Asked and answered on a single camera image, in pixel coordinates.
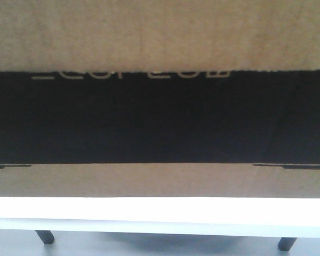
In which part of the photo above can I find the brown cardboard box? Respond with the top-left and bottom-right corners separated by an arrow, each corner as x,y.
0,1 -> 320,198

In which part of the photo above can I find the black table leg left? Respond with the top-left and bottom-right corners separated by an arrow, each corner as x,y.
35,230 -> 55,245

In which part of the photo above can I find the black table leg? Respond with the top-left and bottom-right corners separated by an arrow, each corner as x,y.
278,237 -> 297,252
35,230 -> 55,245

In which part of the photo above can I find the black table leg right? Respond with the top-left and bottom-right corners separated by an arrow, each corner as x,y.
278,237 -> 297,252

